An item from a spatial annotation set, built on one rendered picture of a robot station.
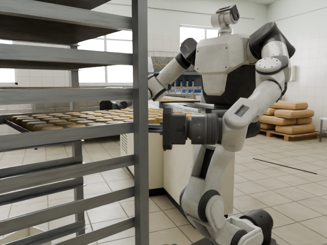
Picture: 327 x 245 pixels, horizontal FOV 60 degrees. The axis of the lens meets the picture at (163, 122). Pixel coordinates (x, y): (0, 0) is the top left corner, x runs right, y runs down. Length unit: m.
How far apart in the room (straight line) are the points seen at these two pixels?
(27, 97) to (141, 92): 0.27
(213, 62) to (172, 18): 5.21
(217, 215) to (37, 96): 0.91
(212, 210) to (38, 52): 0.91
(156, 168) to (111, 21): 2.10
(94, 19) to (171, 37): 5.66
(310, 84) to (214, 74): 5.55
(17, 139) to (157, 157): 2.11
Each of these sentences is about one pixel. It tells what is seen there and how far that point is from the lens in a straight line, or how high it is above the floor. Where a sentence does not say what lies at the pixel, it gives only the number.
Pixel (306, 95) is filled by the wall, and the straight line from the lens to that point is 6.82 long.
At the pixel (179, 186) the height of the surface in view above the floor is 0.25.
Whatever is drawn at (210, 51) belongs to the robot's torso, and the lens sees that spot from 1.28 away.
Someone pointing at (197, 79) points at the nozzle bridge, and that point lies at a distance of 2.83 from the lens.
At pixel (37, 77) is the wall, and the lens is 5.72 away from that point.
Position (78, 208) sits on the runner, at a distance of 0.75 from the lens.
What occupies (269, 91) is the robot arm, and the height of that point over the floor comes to 1.06.
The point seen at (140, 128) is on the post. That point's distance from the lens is 0.74.
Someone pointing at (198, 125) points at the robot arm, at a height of 0.97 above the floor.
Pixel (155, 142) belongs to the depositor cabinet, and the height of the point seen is 0.53.
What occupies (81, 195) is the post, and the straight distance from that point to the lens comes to 1.23.
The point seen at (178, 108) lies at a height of 0.88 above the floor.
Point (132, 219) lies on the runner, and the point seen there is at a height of 0.70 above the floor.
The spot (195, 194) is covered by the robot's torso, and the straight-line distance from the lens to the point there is 1.28.
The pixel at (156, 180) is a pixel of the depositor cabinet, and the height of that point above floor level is 0.17.
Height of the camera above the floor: 1.08
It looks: 8 degrees down
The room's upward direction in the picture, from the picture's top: straight up
